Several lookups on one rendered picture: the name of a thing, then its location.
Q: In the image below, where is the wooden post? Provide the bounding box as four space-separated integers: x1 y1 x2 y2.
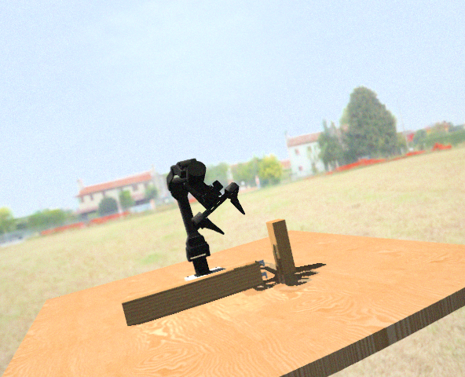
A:
266 219 296 275

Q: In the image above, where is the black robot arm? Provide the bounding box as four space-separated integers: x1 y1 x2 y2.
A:
167 158 223 277

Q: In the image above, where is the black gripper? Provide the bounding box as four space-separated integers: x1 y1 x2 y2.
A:
192 182 245 235

